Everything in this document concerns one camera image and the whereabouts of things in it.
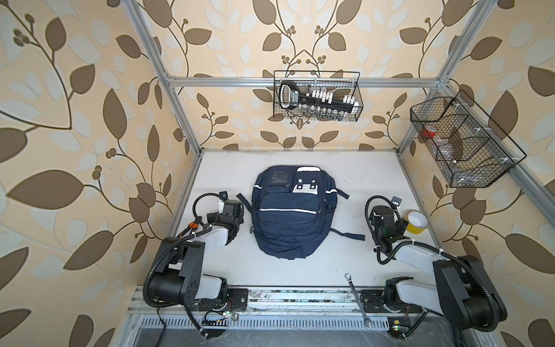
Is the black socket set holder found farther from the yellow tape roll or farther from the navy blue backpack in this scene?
the yellow tape roll

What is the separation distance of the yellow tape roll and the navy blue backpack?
224 millimetres

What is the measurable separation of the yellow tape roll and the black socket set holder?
513 millimetres

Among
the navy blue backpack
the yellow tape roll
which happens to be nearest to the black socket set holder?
the navy blue backpack

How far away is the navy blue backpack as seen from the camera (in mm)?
821

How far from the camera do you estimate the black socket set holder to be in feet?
2.76

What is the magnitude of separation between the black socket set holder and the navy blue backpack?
0.27 m

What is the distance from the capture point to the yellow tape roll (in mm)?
906
